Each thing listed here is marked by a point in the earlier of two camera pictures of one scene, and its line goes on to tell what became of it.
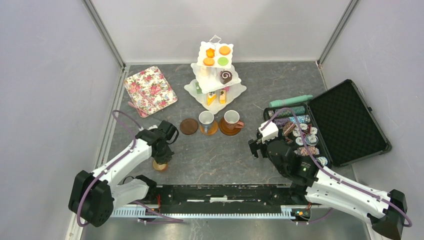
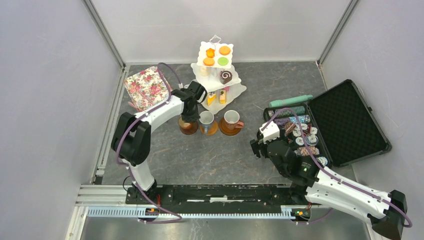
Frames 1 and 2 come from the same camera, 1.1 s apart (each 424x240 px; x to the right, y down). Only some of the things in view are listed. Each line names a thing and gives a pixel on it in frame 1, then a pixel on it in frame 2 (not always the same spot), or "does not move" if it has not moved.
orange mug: x=160 y=167 → x=188 y=127
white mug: x=206 y=118 does not move
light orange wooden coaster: x=212 y=129 does not move
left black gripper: x=167 y=156 → x=192 y=118
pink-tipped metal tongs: x=132 y=105 does not move
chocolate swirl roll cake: x=225 y=77 does not move
